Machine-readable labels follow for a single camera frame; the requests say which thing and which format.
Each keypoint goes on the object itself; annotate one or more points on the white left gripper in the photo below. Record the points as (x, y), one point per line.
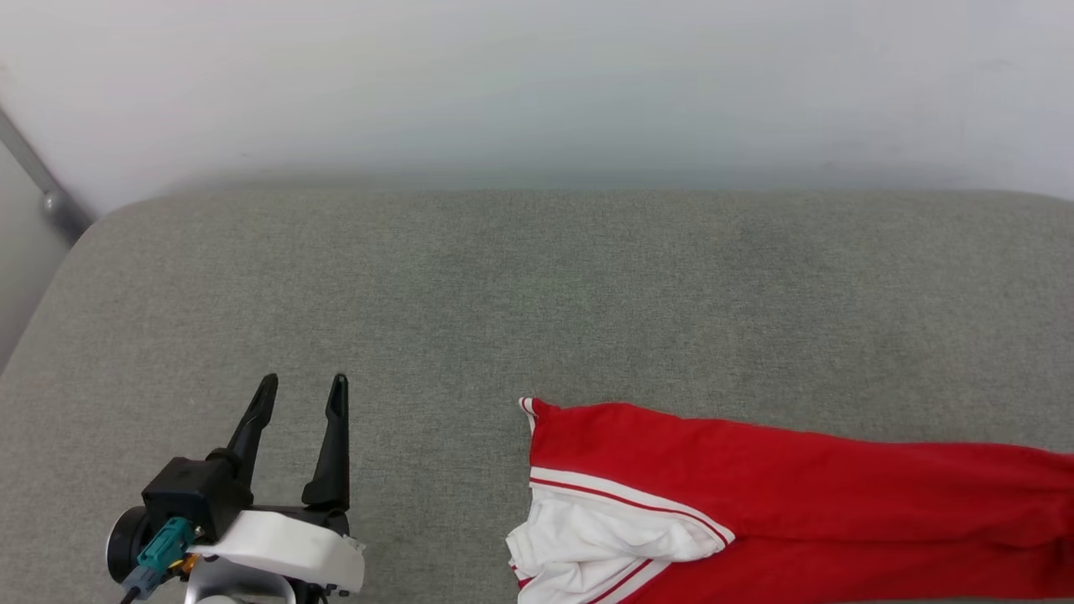
(285, 545)

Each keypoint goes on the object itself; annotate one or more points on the red and white garment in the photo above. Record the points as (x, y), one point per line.
(797, 495)

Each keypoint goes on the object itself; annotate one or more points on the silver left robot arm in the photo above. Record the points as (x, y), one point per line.
(239, 585)

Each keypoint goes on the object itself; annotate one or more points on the grey fabric sofa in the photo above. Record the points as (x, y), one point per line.
(587, 294)

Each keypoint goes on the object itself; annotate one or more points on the grey metal pole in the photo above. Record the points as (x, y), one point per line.
(42, 189)

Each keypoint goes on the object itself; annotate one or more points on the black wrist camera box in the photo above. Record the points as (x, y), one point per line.
(189, 499)

